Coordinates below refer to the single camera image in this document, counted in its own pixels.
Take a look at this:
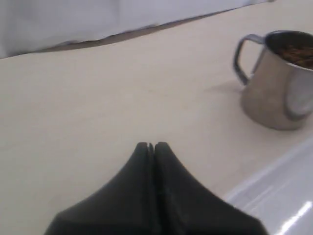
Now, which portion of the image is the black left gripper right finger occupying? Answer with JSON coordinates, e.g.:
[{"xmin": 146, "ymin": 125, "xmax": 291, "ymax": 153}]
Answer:
[{"xmin": 154, "ymin": 142, "xmax": 268, "ymax": 235}]

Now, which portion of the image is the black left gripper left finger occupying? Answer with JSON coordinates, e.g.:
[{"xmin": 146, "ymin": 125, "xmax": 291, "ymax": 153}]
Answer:
[{"xmin": 45, "ymin": 142, "xmax": 153, "ymax": 235}]

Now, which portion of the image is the steel cup with pellets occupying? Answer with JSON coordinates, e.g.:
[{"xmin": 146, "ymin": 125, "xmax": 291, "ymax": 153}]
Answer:
[{"xmin": 233, "ymin": 30, "xmax": 313, "ymax": 130}]

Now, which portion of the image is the white plastic tray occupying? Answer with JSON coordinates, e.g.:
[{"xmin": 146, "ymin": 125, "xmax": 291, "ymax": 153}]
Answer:
[{"xmin": 225, "ymin": 139, "xmax": 313, "ymax": 235}]

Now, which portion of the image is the white curtain backdrop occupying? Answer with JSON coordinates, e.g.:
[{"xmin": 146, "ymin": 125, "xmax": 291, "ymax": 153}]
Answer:
[{"xmin": 0, "ymin": 0, "xmax": 277, "ymax": 59}]

